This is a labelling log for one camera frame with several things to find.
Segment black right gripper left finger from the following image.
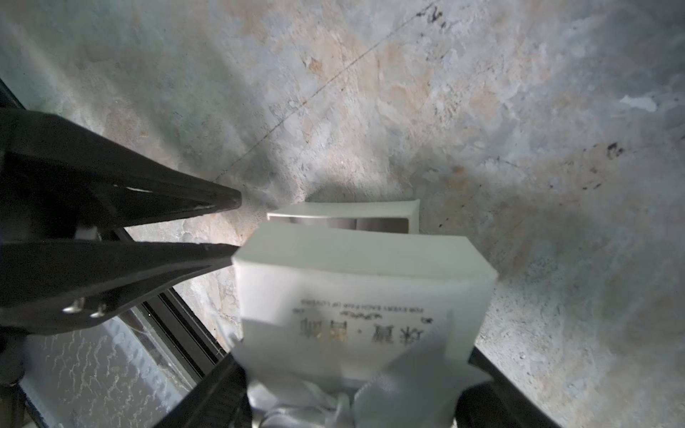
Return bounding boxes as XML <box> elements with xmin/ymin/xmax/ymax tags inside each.
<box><xmin>154</xmin><ymin>354</ymin><xmax>252</xmax><ymax>428</ymax></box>

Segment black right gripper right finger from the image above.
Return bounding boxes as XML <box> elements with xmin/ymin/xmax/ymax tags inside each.
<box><xmin>455</xmin><ymin>347</ymin><xmax>559</xmax><ymax>428</ymax></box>

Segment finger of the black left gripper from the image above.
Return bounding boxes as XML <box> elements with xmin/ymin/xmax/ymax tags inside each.
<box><xmin>1</xmin><ymin>240</ymin><xmax>237</xmax><ymax>335</ymax></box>
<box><xmin>1</xmin><ymin>108</ymin><xmax>242</xmax><ymax>229</ymax></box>

